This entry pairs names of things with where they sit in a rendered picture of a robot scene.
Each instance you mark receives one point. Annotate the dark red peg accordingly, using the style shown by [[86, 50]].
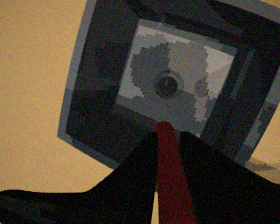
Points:
[[175, 206]]

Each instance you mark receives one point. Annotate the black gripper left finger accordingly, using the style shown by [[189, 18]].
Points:
[[125, 196]]

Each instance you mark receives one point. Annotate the dark grey open box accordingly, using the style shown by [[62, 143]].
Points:
[[249, 30]]

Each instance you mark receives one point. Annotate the grey plate with hole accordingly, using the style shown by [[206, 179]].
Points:
[[144, 94]]

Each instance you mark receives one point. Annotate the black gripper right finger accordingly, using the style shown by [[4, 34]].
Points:
[[224, 192]]

